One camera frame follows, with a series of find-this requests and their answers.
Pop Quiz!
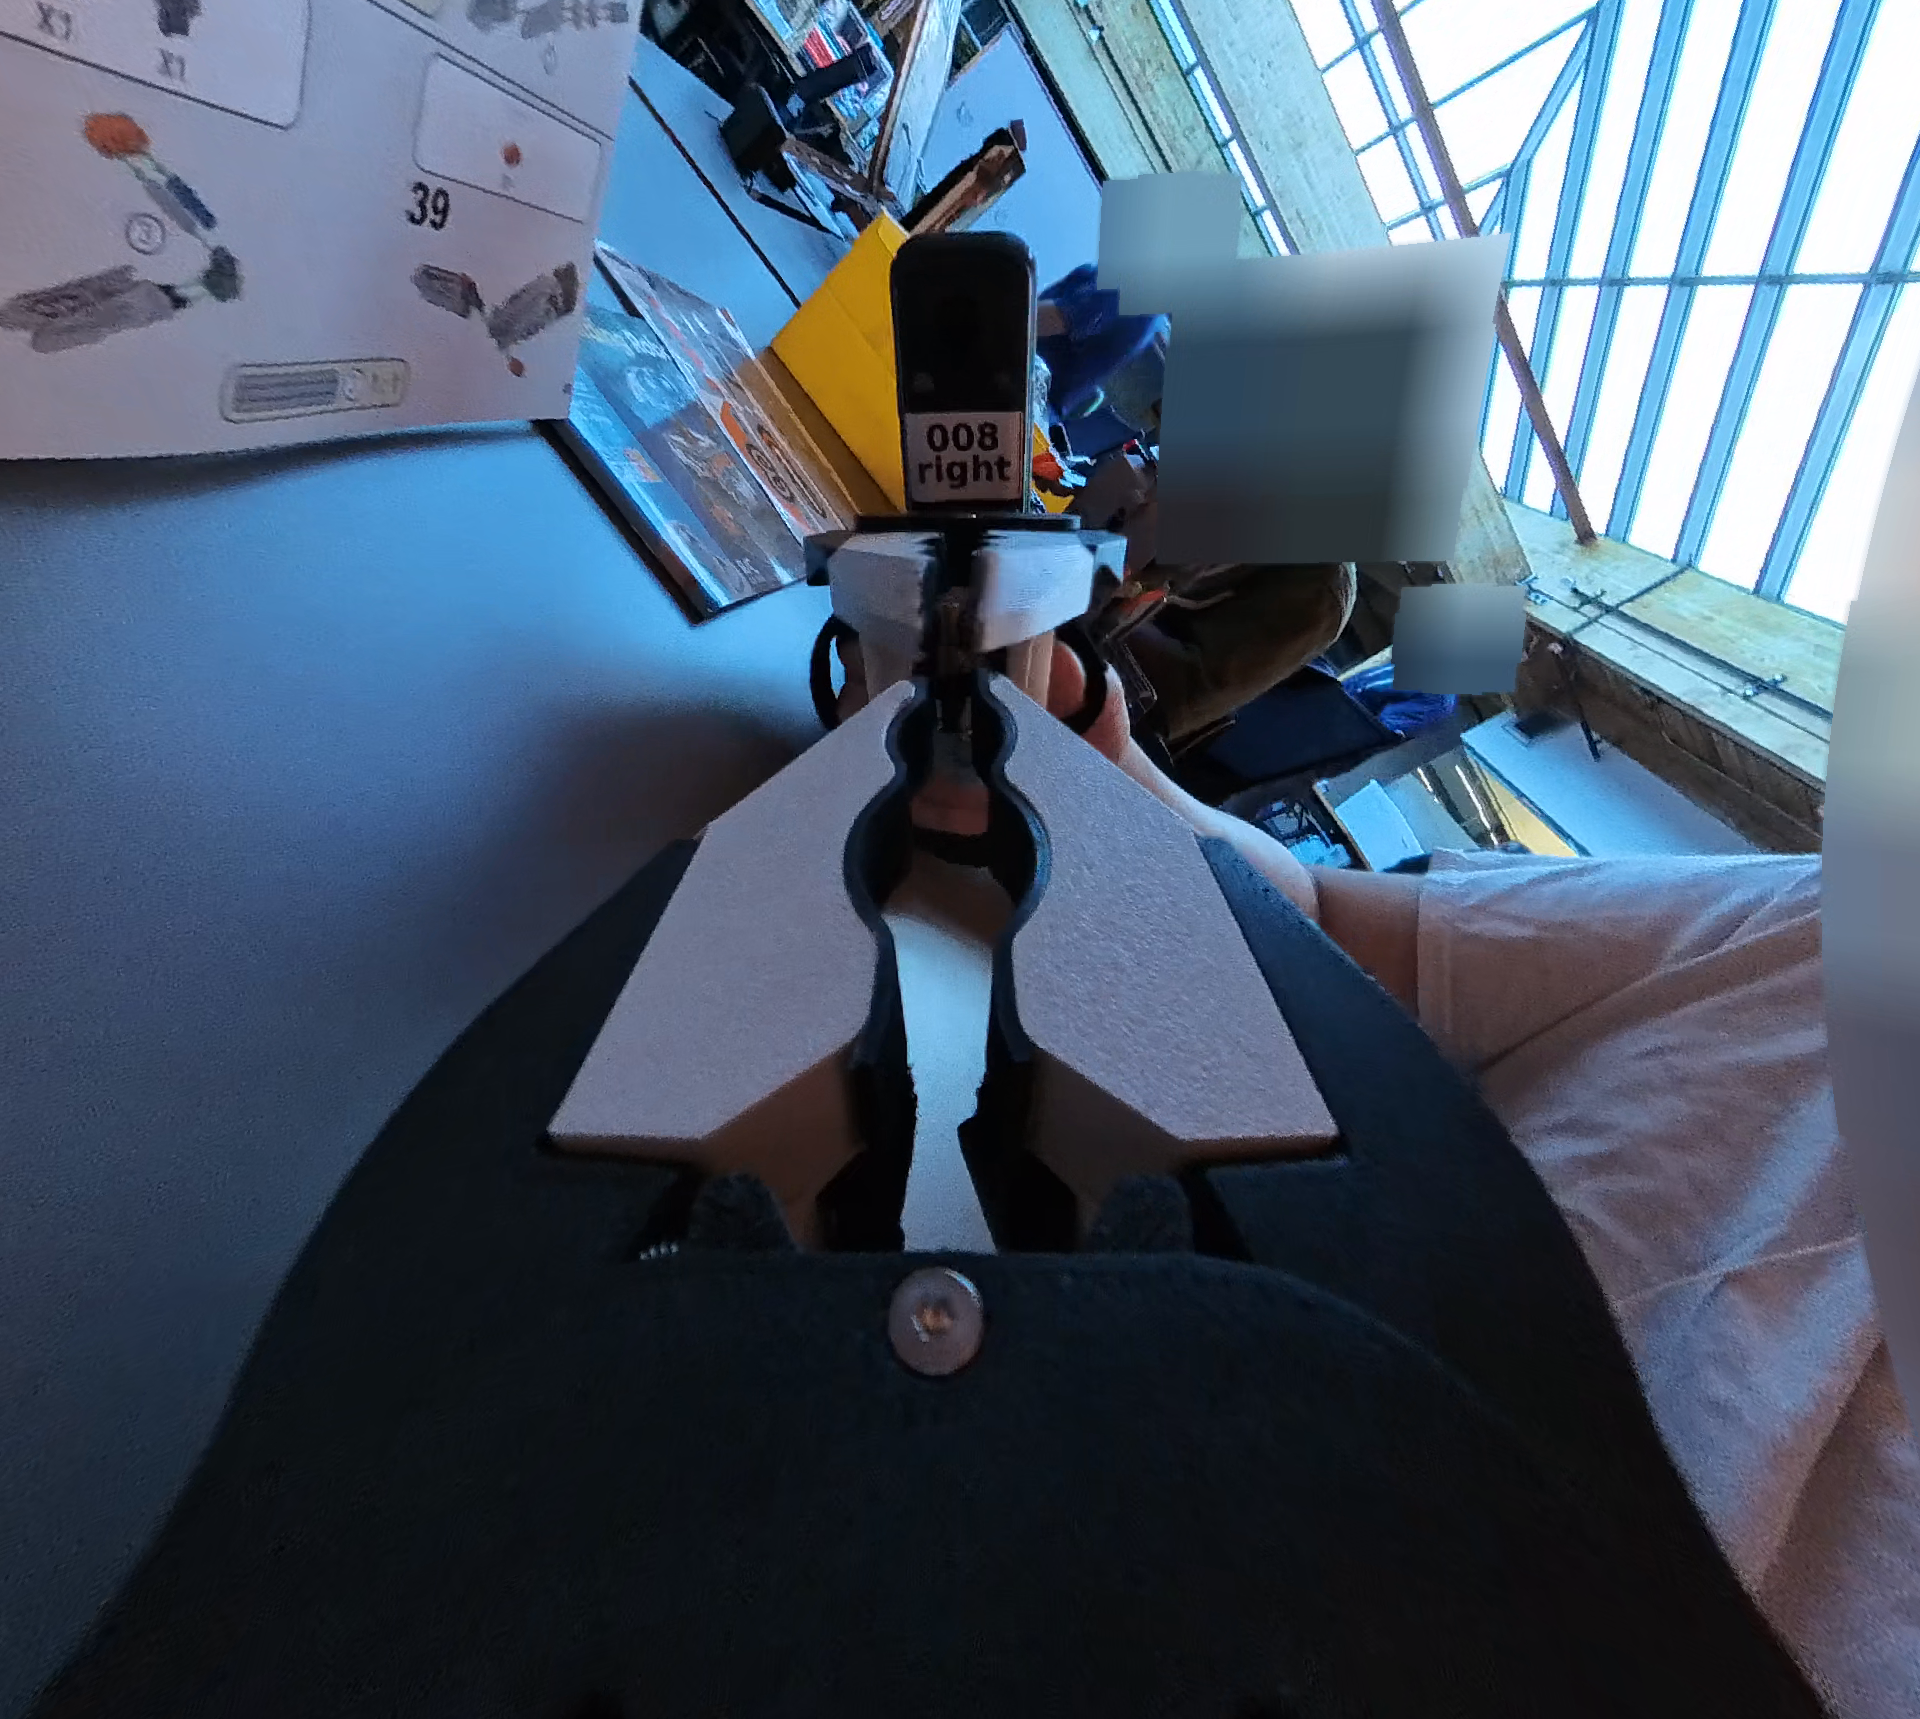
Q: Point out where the colourful standing box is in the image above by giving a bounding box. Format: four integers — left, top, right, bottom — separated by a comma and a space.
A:
897, 132, 1034, 238

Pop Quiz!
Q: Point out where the open white instruction booklet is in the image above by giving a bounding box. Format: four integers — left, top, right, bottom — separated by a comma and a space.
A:
0, 0, 671, 461

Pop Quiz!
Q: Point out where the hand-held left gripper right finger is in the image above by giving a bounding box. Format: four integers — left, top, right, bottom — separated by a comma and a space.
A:
972, 674, 1340, 1252

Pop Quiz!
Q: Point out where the grey desk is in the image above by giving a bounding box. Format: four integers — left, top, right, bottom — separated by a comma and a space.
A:
0, 32, 933, 1676

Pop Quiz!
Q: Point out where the skylight window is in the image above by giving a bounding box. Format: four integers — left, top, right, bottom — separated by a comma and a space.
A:
1200, 0, 1920, 630

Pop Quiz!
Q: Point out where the person's right hand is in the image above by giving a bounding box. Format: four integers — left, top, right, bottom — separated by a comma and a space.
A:
905, 639, 1146, 838

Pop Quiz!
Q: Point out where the orange car booklet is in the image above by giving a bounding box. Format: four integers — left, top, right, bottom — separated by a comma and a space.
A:
599, 242, 872, 567

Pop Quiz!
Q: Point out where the person's right forearm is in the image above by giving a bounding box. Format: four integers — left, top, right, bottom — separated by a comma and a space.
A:
1116, 728, 1327, 920

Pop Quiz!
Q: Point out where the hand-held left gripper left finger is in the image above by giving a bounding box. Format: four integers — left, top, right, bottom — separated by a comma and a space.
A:
543, 676, 937, 1252

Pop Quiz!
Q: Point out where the dark grey toy axle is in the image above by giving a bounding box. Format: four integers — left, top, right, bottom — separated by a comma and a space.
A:
933, 589, 977, 764

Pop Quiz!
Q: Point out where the black tablet stand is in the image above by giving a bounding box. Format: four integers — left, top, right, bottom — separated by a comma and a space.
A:
717, 81, 844, 202

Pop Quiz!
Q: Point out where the yellow plastic bin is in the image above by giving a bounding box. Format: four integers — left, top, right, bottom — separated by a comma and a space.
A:
770, 213, 1082, 518

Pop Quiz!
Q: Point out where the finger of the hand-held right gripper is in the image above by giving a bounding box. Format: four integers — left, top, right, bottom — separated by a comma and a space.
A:
959, 539, 1095, 654
827, 539, 945, 702

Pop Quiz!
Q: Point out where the white whiteboard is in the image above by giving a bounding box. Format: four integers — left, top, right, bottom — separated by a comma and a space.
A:
912, 18, 1108, 285

